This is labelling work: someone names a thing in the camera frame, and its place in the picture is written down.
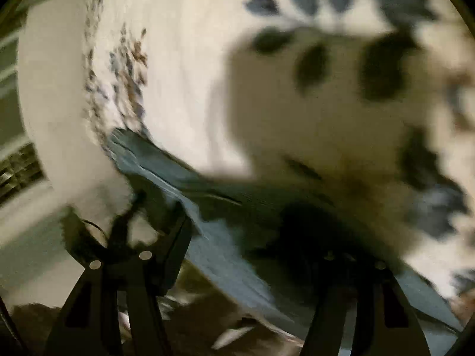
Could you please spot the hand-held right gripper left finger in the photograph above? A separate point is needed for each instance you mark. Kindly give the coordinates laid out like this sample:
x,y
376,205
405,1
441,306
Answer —
x,y
179,239

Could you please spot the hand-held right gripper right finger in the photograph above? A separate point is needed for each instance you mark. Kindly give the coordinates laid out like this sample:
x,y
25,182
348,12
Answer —
x,y
323,272

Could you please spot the blue-grey pants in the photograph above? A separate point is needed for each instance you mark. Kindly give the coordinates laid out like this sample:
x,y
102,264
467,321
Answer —
x,y
237,230

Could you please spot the dark lattice panel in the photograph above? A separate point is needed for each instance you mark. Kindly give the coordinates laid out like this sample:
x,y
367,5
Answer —
x,y
18,172

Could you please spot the white leaf-print bed sheet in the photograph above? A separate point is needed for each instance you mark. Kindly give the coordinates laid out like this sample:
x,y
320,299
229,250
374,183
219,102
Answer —
x,y
193,63

